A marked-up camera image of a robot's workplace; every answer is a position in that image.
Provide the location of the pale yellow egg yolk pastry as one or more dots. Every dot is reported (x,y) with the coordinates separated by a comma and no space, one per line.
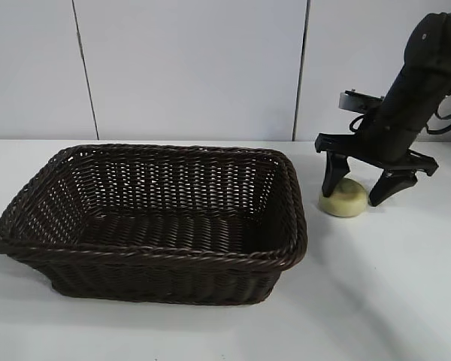
(345,207)

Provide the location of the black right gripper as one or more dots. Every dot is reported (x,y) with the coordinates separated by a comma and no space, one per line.
(398,128)

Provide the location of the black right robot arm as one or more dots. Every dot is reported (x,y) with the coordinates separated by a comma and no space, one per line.
(432,49)

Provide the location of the dark brown wicker basket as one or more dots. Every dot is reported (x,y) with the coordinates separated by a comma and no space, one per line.
(154,240)

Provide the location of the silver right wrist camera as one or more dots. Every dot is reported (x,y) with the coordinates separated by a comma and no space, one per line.
(353,102)

